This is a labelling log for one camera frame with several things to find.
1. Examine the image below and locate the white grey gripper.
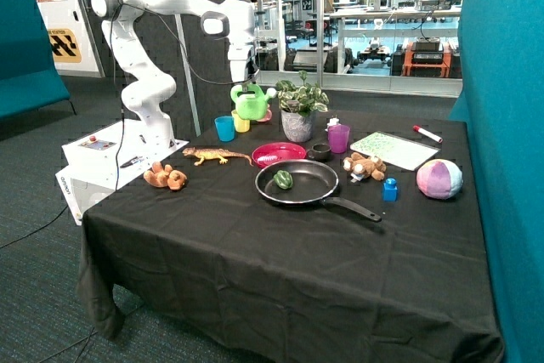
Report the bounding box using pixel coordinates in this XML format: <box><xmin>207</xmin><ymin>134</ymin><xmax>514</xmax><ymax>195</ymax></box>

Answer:
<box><xmin>229</xmin><ymin>44</ymin><xmax>259</xmax><ymax>92</ymax></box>

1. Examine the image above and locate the green plastic watering can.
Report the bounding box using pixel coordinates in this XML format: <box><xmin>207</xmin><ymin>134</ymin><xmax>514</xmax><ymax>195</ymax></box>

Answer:
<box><xmin>230</xmin><ymin>83</ymin><xmax>278</xmax><ymax>121</ymax></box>

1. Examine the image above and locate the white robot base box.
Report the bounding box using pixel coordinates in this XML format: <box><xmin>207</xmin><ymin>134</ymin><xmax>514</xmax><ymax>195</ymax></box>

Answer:
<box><xmin>56</xmin><ymin>119</ymin><xmax>187</xmax><ymax>225</ymax></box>

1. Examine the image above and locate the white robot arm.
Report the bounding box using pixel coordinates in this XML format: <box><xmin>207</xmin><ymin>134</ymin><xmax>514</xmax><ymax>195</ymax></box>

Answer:
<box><xmin>91</xmin><ymin>0</ymin><xmax>258</xmax><ymax>149</ymax></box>

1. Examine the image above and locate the potted plant in grey pot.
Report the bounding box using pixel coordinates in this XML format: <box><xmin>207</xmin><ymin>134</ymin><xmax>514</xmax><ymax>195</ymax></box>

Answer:
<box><xmin>275</xmin><ymin>71</ymin><xmax>329</xmax><ymax>142</ymax></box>

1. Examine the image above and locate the magenta plastic plate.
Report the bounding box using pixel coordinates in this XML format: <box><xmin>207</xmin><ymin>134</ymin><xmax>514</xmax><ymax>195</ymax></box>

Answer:
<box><xmin>252</xmin><ymin>142</ymin><xmax>307</xmax><ymax>168</ymax></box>

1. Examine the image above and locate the pink mug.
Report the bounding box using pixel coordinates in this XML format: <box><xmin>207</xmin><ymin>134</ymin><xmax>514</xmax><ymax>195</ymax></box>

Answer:
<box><xmin>258</xmin><ymin>109</ymin><xmax>272</xmax><ymax>122</ymax></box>

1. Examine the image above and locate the yellow plastic cup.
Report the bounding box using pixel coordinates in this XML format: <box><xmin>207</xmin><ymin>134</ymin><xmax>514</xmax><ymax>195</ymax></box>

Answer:
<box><xmin>231</xmin><ymin>110</ymin><xmax>251</xmax><ymax>133</ymax></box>

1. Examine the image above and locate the blue plastic cup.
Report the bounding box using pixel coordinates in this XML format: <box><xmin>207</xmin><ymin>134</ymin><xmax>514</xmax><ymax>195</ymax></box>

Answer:
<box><xmin>214</xmin><ymin>116</ymin><xmax>235</xmax><ymax>142</ymax></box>

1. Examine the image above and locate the orange toy lizard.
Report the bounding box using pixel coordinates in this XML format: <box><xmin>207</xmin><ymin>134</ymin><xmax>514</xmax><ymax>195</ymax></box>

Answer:
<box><xmin>182</xmin><ymin>147</ymin><xmax>253</xmax><ymax>166</ymax></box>

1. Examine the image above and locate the small white object behind cup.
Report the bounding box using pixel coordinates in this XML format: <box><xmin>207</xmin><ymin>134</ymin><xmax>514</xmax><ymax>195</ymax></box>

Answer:
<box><xmin>326</xmin><ymin>116</ymin><xmax>340</xmax><ymax>131</ymax></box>

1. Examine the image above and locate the small black bowl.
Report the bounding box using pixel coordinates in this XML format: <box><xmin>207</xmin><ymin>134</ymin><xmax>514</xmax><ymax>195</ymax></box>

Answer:
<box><xmin>307</xmin><ymin>144</ymin><xmax>332</xmax><ymax>162</ymax></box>

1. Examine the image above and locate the purple plastic cup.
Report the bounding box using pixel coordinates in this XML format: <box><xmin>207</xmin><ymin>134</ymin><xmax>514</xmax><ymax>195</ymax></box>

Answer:
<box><xmin>328</xmin><ymin>124</ymin><xmax>350</xmax><ymax>154</ymax></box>

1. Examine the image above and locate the green toy pepper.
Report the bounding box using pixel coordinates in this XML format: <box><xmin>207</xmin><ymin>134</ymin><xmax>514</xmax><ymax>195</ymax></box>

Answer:
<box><xmin>273</xmin><ymin>170</ymin><xmax>294</xmax><ymax>190</ymax></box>

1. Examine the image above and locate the black frying pan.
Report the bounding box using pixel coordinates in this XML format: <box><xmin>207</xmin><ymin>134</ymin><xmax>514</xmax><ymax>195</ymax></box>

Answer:
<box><xmin>255</xmin><ymin>159</ymin><xmax>382</xmax><ymax>222</ymax></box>

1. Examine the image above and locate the orange plush teddy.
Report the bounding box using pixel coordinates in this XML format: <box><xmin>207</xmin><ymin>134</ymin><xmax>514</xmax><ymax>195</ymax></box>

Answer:
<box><xmin>144</xmin><ymin>162</ymin><xmax>187</xmax><ymax>191</ymax></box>

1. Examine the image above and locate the brown white plush toy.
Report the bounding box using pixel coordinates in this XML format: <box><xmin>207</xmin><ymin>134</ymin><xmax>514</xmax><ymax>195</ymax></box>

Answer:
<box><xmin>343</xmin><ymin>152</ymin><xmax>387</xmax><ymax>181</ymax></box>

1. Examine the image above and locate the black tablecloth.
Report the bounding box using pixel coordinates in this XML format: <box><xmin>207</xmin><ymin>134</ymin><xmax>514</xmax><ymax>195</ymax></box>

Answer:
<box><xmin>76</xmin><ymin>119</ymin><xmax>506</xmax><ymax>362</ymax></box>

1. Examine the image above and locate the white board with green pattern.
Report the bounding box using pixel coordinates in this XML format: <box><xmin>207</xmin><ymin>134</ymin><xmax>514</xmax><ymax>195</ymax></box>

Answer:
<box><xmin>350</xmin><ymin>132</ymin><xmax>440</xmax><ymax>171</ymax></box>

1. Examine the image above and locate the red whiteboard marker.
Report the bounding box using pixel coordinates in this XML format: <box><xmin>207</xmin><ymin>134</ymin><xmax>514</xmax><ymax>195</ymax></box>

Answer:
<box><xmin>412</xmin><ymin>125</ymin><xmax>443</xmax><ymax>144</ymax></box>

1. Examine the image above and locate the blue toy block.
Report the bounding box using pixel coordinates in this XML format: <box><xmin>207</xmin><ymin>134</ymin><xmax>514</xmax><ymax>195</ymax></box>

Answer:
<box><xmin>382</xmin><ymin>178</ymin><xmax>398</xmax><ymax>201</ymax></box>

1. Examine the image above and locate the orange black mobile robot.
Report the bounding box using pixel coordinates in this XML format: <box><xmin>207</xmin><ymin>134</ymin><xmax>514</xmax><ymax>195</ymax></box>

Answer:
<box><xmin>390</xmin><ymin>37</ymin><xmax>462</xmax><ymax>78</ymax></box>

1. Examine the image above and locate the yellow black sign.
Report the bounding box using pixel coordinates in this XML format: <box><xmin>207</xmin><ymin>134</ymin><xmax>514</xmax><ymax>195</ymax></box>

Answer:
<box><xmin>48</xmin><ymin>28</ymin><xmax>82</xmax><ymax>64</ymax></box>

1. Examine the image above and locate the pastel plush ball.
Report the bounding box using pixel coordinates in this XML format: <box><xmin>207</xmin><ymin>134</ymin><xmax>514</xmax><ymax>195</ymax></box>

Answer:
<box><xmin>416</xmin><ymin>159</ymin><xmax>463</xmax><ymax>200</ymax></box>

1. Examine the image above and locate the teal sofa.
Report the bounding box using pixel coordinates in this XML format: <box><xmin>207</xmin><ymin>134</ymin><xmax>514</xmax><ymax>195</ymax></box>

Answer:
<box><xmin>0</xmin><ymin>0</ymin><xmax>71</xmax><ymax>119</ymax></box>

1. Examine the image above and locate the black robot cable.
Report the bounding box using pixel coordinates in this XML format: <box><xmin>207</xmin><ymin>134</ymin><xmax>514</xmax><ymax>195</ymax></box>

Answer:
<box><xmin>108</xmin><ymin>3</ymin><xmax>239</xmax><ymax>192</ymax></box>

